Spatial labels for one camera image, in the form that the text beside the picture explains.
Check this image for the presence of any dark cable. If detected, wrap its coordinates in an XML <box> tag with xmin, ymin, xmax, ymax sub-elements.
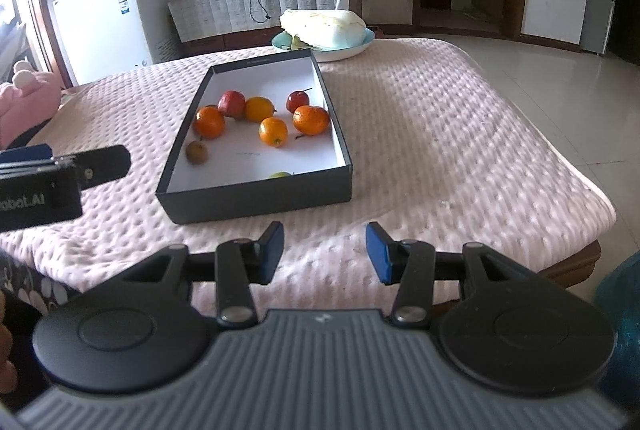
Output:
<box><xmin>246</xmin><ymin>0</ymin><xmax>274</xmax><ymax>24</ymax></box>

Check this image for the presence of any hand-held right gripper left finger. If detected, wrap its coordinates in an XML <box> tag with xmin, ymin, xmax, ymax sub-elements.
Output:
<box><xmin>120</xmin><ymin>221</ymin><xmax>286</xmax><ymax>330</ymax></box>

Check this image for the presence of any cabinet with lace cloth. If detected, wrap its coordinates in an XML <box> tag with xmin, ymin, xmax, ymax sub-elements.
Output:
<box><xmin>166</xmin><ymin>0</ymin><xmax>353</xmax><ymax>57</ymax></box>

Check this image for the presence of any large tangerine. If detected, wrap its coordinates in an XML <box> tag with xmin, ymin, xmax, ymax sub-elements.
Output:
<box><xmin>292</xmin><ymin>105</ymin><xmax>331</xmax><ymax>137</ymax></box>

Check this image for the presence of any blue cartoon plate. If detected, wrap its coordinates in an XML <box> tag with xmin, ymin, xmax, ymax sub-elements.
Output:
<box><xmin>271</xmin><ymin>27</ymin><xmax>375</xmax><ymax>63</ymax></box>

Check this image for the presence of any brown kiwi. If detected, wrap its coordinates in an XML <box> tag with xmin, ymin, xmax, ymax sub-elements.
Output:
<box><xmin>186</xmin><ymin>139</ymin><xmax>209</xmax><ymax>165</ymax></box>

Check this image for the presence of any black cardboard box white inside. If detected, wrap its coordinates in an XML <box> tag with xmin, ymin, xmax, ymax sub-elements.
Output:
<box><xmin>155</xmin><ymin>48</ymin><xmax>354</xmax><ymax>226</ymax></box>

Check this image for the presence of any napa cabbage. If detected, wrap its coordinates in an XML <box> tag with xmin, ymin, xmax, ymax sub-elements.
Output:
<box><xmin>279</xmin><ymin>8</ymin><xmax>368</xmax><ymax>51</ymax></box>

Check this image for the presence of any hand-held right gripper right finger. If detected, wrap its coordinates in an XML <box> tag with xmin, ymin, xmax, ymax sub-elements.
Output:
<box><xmin>365</xmin><ymin>221</ymin><xmax>541</xmax><ymax>330</ymax></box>

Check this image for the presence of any dark floral bed skirt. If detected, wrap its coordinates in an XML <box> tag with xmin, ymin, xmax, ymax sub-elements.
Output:
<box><xmin>0</xmin><ymin>247</ymin><xmax>83</xmax><ymax>326</ymax></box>

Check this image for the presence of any white chest freezer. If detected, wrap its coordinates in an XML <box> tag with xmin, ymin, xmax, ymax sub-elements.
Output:
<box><xmin>52</xmin><ymin>0</ymin><xmax>176</xmax><ymax>87</ymax></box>

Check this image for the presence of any pink plush toy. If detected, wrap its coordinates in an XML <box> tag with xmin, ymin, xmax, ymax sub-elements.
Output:
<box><xmin>0</xmin><ymin>60</ymin><xmax>63</xmax><ymax>150</ymax></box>

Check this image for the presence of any yellow orange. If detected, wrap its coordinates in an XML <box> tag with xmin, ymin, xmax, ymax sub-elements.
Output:
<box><xmin>243</xmin><ymin>96</ymin><xmax>277</xmax><ymax>123</ymax></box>
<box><xmin>258</xmin><ymin>117</ymin><xmax>289</xmax><ymax>148</ymax></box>

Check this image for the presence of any red apple with stem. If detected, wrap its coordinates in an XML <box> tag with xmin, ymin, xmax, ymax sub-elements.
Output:
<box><xmin>285</xmin><ymin>88</ymin><xmax>313</xmax><ymax>114</ymax></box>

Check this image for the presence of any dark blue bag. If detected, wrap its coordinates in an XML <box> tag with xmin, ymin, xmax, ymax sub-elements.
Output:
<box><xmin>594</xmin><ymin>250</ymin><xmax>640</xmax><ymax>363</ymax></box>

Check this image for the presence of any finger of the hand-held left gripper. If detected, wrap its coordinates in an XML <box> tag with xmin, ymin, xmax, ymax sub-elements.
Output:
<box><xmin>52</xmin><ymin>145</ymin><xmax>132</xmax><ymax>189</ymax></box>
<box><xmin>0</xmin><ymin>143</ymin><xmax>55</xmax><ymax>167</ymax></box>

